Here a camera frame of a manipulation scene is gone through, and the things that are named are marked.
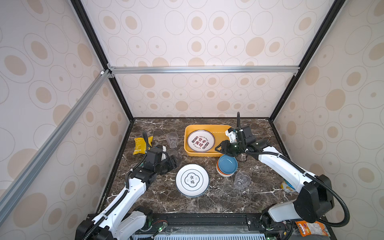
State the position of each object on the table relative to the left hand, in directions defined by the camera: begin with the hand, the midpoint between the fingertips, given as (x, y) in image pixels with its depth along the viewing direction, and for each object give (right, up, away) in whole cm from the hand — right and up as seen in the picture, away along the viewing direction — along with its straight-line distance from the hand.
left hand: (182, 160), depth 79 cm
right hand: (+19, +5, +2) cm, 20 cm away
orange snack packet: (+64, -30, -9) cm, 72 cm away
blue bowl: (+26, -4, +8) cm, 28 cm away
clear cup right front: (+34, -13, +9) cm, 38 cm away
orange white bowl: (+22, -9, +5) cm, 24 cm away
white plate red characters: (+11, +9, +27) cm, 30 cm away
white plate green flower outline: (+5, -13, +7) cm, 16 cm away
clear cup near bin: (-9, +9, +26) cm, 30 cm away
